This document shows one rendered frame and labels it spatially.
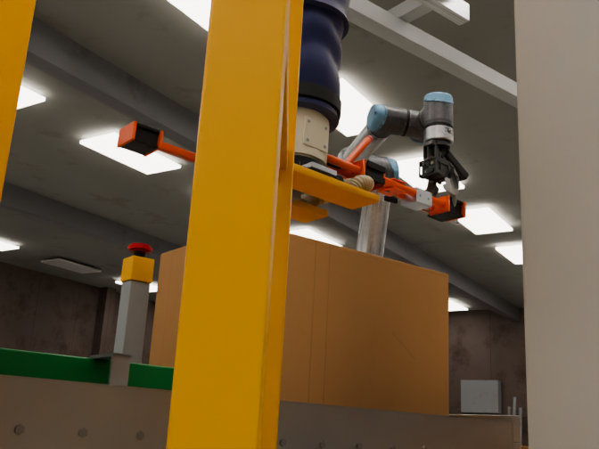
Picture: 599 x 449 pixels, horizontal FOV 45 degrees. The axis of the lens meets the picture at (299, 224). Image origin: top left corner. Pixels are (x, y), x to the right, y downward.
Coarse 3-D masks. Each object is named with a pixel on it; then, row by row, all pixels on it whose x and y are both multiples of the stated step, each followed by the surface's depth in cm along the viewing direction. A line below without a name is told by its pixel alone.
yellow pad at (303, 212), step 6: (294, 204) 188; (300, 204) 190; (306, 204) 191; (294, 210) 192; (300, 210) 192; (306, 210) 192; (312, 210) 192; (318, 210) 193; (324, 210) 195; (294, 216) 197; (300, 216) 197; (306, 216) 197; (312, 216) 196; (318, 216) 196; (324, 216) 195; (306, 222) 201
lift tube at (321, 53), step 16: (304, 16) 185; (320, 16) 186; (336, 16) 190; (304, 32) 184; (320, 32) 185; (336, 32) 190; (304, 48) 183; (320, 48) 184; (336, 48) 189; (304, 64) 181; (320, 64) 183; (336, 64) 189; (304, 80) 180; (320, 80) 182; (336, 80) 186; (320, 112) 183; (336, 112) 185
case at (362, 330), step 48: (288, 288) 151; (336, 288) 159; (384, 288) 168; (432, 288) 178; (288, 336) 149; (336, 336) 156; (384, 336) 165; (432, 336) 175; (288, 384) 146; (336, 384) 154; (384, 384) 162; (432, 384) 172
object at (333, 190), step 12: (300, 168) 166; (300, 180) 170; (312, 180) 170; (324, 180) 170; (336, 180) 173; (312, 192) 178; (324, 192) 177; (336, 192) 177; (348, 192) 176; (360, 192) 177; (348, 204) 184; (360, 204) 184
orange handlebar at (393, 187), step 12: (168, 144) 191; (180, 156) 194; (192, 156) 195; (348, 168) 194; (360, 168) 196; (396, 180) 205; (384, 192) 208; (396, 192) 207; (408, 192) 208; (432, 204) 219; (444, 204) 217
